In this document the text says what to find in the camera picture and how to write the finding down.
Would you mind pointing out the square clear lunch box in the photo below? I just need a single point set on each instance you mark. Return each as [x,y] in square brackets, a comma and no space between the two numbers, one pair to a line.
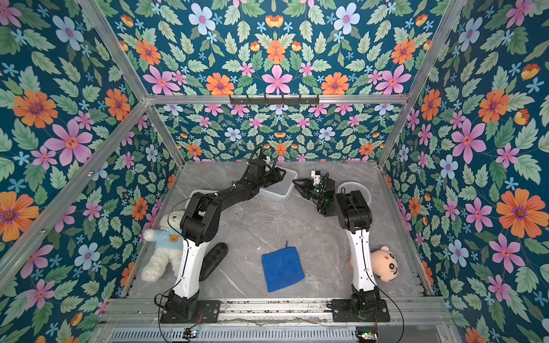
[281,191]

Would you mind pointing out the white teddy bear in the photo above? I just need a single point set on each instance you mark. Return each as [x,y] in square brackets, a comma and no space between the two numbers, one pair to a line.
[168,247]

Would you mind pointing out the blue cleaning cloth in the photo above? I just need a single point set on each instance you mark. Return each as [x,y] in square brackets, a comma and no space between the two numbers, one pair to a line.
[282,268]

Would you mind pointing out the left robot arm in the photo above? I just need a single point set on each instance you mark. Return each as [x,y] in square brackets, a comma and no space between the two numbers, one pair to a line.
[198,227]

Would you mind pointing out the black wall hook rail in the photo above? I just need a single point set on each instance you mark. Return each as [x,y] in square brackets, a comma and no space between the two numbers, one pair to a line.
[264,100]

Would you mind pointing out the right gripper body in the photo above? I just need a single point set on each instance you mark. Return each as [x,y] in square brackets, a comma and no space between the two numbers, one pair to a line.
[307,188]

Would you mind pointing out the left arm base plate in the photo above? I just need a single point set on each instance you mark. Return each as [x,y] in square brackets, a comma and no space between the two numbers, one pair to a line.
[191,312]

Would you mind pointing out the rectangular clear lunch box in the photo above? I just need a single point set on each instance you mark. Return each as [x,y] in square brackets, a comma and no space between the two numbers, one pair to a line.
[197,194]

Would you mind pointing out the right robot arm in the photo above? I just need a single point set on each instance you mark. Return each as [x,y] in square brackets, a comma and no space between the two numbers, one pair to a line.
[349,203]

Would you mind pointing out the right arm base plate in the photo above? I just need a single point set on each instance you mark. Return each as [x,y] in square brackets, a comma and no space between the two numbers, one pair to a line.
[358,311]

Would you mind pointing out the orange pink plush doll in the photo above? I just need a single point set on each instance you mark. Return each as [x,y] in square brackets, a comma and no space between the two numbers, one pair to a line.
[381,263]

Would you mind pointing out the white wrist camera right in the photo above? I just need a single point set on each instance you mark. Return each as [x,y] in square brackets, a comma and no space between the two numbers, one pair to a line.
[316,176]

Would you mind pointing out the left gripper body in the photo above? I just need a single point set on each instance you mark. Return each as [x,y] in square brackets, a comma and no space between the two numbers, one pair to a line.
[268,180]

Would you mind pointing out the aluminium front rail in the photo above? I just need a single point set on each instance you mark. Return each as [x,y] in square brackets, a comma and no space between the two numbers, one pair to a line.
[410,311]

